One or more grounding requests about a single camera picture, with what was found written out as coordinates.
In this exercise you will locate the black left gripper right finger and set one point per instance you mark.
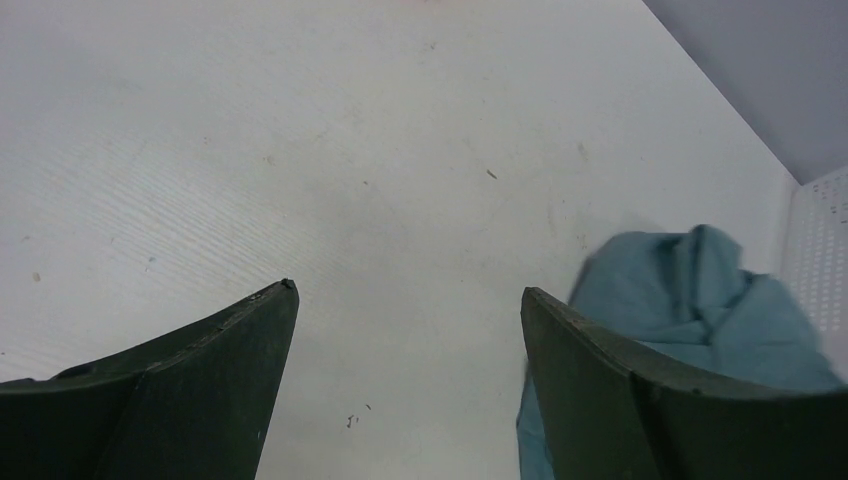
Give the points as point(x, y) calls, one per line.
point(613, 408)

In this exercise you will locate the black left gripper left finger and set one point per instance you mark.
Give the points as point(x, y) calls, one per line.
point(195, 403)

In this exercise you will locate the teal blue t-shirt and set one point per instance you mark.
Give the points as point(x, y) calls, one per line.
point(686, 295)

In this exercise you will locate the white perforated plastic basket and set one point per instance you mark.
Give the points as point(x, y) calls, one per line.
point(815, 260)

